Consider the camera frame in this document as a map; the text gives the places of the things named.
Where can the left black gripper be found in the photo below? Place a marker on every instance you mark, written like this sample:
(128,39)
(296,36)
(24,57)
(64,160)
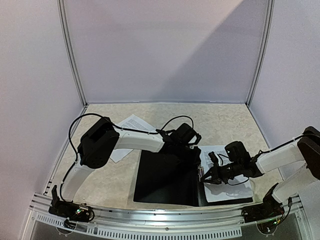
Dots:
(194,159)

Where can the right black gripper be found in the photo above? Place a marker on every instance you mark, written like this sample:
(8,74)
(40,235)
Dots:
(215,174)

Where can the black file folder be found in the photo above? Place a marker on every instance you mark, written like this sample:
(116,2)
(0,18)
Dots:
(165,179)

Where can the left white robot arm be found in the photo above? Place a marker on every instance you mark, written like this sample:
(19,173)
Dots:
(98,143)

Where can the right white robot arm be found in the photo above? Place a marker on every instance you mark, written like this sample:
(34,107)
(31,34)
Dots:
(304,149)

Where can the printed paper stack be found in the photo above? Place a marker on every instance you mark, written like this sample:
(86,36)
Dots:
(132,140)

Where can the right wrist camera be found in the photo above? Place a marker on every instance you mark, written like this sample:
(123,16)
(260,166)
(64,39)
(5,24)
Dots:
(213,158)

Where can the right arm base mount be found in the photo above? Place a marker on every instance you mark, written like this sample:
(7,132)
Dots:
(267,209)

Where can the curved aluminium rail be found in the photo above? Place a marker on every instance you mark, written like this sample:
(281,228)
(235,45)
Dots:
(225,215)

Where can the perforated white cable tray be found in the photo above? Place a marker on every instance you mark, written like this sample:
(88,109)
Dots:
(47,227)

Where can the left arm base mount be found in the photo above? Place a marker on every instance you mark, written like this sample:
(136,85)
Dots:
(70,210)

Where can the right aluminium frame post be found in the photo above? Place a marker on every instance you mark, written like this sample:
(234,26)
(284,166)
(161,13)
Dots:
(262,51)

